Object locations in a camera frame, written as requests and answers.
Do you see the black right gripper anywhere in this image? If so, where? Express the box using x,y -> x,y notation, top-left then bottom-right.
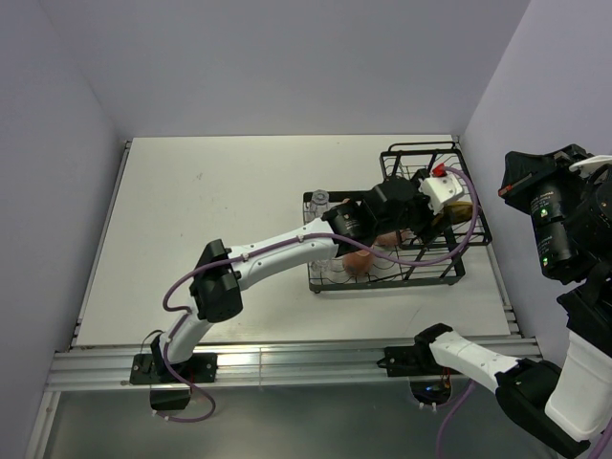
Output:
493,138 -> 604,273

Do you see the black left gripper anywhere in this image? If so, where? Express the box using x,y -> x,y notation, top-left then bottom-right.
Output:
375,170 -> 455,246

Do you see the red floral patterned bowl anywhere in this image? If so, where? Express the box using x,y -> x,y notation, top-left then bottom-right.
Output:
375,229 -> 413,247

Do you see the yellow patterned plate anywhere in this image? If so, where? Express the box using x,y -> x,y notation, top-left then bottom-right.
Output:
431,201 -> 473,228

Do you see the pink mug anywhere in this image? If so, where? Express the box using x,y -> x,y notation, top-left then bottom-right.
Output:
342,251 -> 375,277

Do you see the clear shot glass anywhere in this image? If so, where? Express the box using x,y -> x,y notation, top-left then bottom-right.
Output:
310,260 -> 333,276
307,189 -> 330,222

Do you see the clear shot glass front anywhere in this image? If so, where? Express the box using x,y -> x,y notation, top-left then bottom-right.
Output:
310,260 -> 333,276

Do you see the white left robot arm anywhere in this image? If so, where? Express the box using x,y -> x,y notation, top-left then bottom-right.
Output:
151,177 -> 458,382

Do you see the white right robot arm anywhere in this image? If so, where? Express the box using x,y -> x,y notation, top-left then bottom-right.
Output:
413,144 -> 611,458

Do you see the black wire dish rack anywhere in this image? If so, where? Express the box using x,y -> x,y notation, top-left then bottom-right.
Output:
307,141 -> 492,294

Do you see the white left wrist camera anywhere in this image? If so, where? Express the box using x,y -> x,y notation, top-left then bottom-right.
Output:
419,164 -> 465,214

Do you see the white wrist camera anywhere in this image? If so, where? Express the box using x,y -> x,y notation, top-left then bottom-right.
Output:
569,155 -> 612,178
419,164 -> 465,214

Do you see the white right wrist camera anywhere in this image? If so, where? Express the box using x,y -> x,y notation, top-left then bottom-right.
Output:
569,155 -> 612,178

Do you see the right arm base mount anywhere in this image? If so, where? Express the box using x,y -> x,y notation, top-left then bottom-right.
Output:
376,343 -> 458,405

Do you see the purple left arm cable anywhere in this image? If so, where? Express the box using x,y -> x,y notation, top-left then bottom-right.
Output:
162,164 -> 480,423

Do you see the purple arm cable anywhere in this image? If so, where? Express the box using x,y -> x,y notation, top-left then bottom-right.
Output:
162,164 -> 480,423
437,382 -> 612,459

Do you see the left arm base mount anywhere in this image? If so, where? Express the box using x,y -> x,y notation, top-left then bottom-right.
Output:
129,353 -> 217,412

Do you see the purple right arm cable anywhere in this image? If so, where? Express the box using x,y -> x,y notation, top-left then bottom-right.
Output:
437,382 -> 612,459

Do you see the aluminium rail frame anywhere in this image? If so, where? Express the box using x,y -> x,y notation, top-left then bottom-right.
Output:
26,340 -> 553,458

